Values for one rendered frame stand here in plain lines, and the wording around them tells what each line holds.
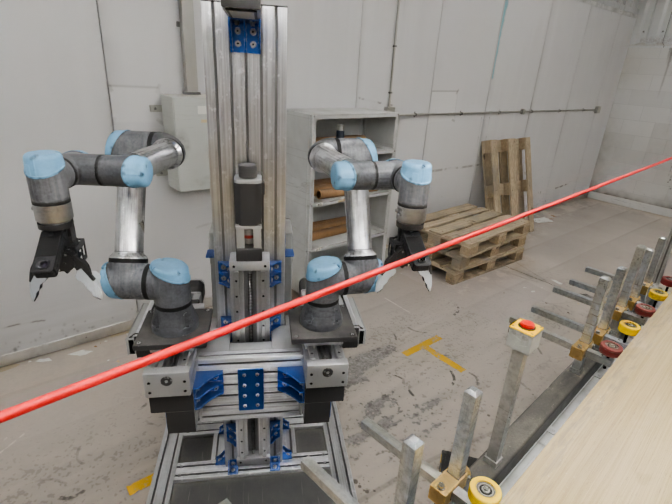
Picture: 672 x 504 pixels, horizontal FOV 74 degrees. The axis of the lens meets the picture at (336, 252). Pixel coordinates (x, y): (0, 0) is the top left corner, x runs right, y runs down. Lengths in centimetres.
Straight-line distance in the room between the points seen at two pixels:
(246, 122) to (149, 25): 182
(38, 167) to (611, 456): 162
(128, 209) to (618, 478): 160
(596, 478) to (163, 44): 306
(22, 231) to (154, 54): 134
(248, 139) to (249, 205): 22
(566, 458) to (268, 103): 136
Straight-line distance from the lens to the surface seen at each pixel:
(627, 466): 158
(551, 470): 146
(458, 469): 139
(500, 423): 158
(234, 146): 152
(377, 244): 422
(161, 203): 337
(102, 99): 317
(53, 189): 114
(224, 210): 156
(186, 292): 151
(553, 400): 205
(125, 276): 152
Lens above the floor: 187
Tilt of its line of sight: 23 degrees down
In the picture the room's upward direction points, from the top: 3 degrees clockwise
